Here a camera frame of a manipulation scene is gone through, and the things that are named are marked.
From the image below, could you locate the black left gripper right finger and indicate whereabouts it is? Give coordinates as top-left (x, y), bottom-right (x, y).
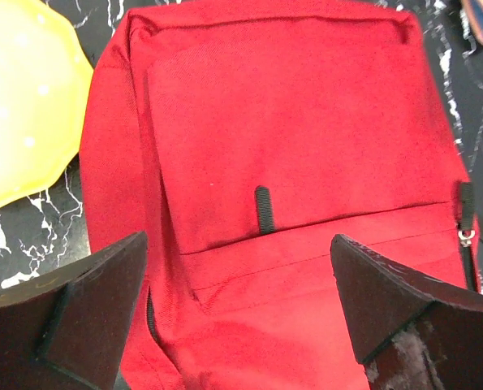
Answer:
top-left (330, 235), bottom-right (483, 389)

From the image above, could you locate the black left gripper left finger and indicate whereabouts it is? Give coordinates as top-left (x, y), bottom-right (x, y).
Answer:
top-left (0, 232), bottom-right (147, 389)

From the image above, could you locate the red backpack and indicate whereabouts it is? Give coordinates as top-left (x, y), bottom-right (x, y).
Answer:
top-left (80, 1), bottom-right (468, 389)

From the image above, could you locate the orange dotted plate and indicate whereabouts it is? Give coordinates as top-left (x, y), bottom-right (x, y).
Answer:
top-left (0, 1), bottom-right (93, 207)

